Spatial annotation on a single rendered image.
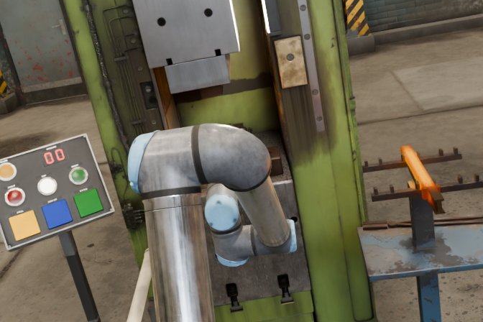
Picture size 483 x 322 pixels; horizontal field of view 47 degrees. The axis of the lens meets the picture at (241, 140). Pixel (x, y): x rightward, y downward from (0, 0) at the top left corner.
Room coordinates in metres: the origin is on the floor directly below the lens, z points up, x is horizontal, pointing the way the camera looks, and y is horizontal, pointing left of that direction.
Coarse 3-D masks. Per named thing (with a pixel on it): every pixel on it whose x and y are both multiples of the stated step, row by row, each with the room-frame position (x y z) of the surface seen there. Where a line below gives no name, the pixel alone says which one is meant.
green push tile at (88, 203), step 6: (84, 192) 1.66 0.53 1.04; (90, 192) 1.67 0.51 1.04; (96, 192) 1.67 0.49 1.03; (78, 198) 1.65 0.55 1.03; (84, 198) 1.65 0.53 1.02; (90, 198) 1.65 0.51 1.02; (96, 198) 1.66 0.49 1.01; (78, 204) 1.64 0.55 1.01; (84, 204) 1.64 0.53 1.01; (90, 204) 1.64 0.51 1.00; (96, 204) 1.65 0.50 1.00; (78, 210) 1.63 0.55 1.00; (84, 210) 1.63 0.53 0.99; (90, 210) 1.63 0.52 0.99; (96, 210) 1.64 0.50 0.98; (102, 210) 1.65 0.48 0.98; (84, 216) 1.62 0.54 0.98
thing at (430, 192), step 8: (408, 152) 1.66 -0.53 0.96; (408, 160) 1.60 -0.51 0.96; (416, 160) 1.59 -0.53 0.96; (416, 168) 1.53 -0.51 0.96; (424, 168) 1.52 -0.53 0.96; (416, 176) 1.50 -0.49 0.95; (424, 176) 1.47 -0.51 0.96; (424, 184) 1.42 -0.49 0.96; (432, 184) 1.41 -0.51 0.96; (424, 192) 1.38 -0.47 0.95; (432, 192) 1.35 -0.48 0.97; (440, 192) 1.38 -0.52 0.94; (432, 200) 1.36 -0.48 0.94; (440, 200) 1.30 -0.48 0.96; (432, 208) 1.33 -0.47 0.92; (440, 208) 1.30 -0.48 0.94
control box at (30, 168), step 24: (48, 144) 1.74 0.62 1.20; (72, 144) 1.75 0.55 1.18; (24, 168) 1.68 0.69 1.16; (48, 168) 1.69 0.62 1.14; (72, 168) 1.71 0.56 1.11; (96, 168) 1.72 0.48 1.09; (0, 192) 1.62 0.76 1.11; (24, 192) 1.63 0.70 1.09; (72, 192) 1.66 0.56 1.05; (0, 216) 1.58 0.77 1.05; (72, 216) 1.62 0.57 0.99; (96, 216) 1.63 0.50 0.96; (24, 240) 1.55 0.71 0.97
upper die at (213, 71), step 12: (204, 60) 1.79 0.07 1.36; (216, 60) 1.79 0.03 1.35; (228, 60) 1.96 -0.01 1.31; (168, 72) 1.79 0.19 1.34; (180, 72) 1.79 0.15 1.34; (192, 72) 1.79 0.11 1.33; (204, 72) 1.79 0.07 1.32; (216, 72) 1.79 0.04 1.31; (228, 72) 1.79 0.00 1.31; (168, 84) 1.80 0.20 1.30; (180, 84) 1.79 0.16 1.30; (192, 84) 1.79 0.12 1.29; (204, 84) 1.79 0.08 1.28; (216, 84) 1.79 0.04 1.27
